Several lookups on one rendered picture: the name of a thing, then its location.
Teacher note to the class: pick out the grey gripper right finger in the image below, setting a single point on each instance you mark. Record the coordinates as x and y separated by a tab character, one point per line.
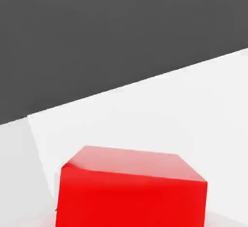
217	222

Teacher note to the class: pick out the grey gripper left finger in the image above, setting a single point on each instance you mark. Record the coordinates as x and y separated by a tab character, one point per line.
50	221

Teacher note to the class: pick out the small red cube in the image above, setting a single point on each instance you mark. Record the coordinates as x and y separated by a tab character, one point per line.
131	198

